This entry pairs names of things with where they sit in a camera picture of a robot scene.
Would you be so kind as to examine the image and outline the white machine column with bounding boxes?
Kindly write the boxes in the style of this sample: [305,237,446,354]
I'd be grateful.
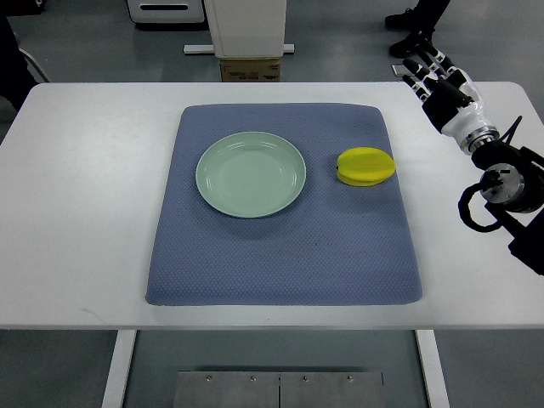
[184,0,295,60]

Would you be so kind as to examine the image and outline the light green plate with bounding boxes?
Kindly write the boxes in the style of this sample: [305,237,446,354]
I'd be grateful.
[195,132,307,218]

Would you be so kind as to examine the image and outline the black shoe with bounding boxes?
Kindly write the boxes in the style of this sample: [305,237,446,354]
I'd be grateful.
[384,8,418,31]
[388,30,434,59]

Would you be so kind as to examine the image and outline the white appliance with slot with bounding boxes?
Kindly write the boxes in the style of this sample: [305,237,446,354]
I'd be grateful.
[127,0,205,24]

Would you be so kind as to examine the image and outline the small grey floor plate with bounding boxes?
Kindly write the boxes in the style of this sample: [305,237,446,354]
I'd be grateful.
[391,65,407,77]

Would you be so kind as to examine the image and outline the cardboard box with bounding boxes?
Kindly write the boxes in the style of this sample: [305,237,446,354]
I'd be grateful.
[219,59,281,82]

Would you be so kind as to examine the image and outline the yellow starfruit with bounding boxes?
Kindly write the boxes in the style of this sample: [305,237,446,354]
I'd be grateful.
[336,147,396,187]

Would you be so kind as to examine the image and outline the blue textured mat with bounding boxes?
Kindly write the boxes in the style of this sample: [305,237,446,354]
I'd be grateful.
[146,103,422,306]

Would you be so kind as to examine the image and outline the white table leg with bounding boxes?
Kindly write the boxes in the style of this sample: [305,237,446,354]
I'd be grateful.
[415,330,451,408]
[101,330,137,408]

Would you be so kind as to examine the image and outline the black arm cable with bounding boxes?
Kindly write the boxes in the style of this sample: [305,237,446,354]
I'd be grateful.
[457,183,507,233]

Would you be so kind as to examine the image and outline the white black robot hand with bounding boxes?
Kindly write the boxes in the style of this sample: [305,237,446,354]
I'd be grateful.
[402,42,500,155]

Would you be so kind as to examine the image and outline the left white table leg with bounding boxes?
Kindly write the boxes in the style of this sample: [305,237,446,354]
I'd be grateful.
[101,330,137,408]

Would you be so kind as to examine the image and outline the black shoe near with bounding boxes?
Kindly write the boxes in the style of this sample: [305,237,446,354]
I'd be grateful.
[388,30,434,59]

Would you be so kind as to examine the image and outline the black shoe far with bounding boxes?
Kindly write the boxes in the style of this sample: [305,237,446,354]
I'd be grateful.
[384,8,418,31]

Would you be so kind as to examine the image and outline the grey chair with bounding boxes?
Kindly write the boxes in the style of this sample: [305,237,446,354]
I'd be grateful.
[19,48,51,82]

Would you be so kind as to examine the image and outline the right white table leg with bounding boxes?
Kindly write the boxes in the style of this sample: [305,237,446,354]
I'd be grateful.
[415,330,451,408]

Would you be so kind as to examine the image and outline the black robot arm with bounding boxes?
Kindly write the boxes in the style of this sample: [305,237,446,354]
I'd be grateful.
[472,140,543,275]

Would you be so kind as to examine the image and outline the metal floor plate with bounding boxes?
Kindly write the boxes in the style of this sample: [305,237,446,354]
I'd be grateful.
[173,371,387,407]

